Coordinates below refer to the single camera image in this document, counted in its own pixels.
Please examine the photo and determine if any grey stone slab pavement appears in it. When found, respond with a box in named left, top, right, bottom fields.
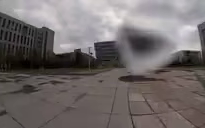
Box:
left=0, top=67, right=205, bottom=128

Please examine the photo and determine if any large grey windowed building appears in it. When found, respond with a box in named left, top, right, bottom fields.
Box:
left=0, top=8, right=56, bottom=72

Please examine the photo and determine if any low dark building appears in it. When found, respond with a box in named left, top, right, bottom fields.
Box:
left=49, top=48, right=98, bottom=69

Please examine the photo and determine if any dark glass building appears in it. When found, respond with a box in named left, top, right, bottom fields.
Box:
left=93, top=40, right=121, bottom=66

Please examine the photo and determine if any pole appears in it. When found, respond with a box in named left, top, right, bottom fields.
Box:
left=87, top=46, right=93, bottom=72

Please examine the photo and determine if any pale low building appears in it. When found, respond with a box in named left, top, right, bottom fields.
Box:
left=169, top=49, right=203, bottom=66

